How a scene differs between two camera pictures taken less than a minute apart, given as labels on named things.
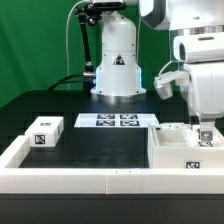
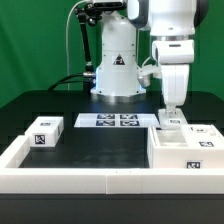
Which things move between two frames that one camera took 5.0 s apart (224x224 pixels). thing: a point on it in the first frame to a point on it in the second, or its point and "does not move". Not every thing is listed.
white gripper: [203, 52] to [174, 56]
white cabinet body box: [181, 148] does not move
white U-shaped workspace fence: [15, 179] does not move
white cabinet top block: [45, 131] does not move
